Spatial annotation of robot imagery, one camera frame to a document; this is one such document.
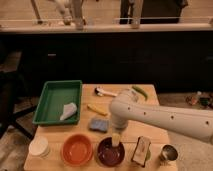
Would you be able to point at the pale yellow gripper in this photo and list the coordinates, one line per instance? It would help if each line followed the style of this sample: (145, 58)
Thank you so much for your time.
(115, 139)

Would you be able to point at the dark purple bowl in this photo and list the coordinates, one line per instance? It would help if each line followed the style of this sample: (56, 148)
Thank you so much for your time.
(108, 155)

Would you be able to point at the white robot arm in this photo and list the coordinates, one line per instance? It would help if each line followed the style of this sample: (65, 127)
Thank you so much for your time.
(194, 123)

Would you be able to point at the white cup stack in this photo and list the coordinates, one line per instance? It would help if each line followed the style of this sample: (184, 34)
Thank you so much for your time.
(39, 147)

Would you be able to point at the blue sponge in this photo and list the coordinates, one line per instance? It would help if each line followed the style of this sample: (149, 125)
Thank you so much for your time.
(99, 125)

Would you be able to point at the orange bowl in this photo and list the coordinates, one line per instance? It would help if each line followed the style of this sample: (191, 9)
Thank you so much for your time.
(77, 150)

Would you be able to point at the white crumpled cloth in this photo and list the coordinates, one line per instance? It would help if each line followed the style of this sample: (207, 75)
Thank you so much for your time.
(68, 110)

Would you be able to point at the silver metal cup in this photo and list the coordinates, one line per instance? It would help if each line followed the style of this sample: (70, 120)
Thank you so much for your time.
(168, 154)

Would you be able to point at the green plastic tray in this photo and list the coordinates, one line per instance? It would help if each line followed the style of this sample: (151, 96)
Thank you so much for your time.
(55, 95)

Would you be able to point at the black office chair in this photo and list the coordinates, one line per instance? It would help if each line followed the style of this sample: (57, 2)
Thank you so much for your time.
(12, 84)

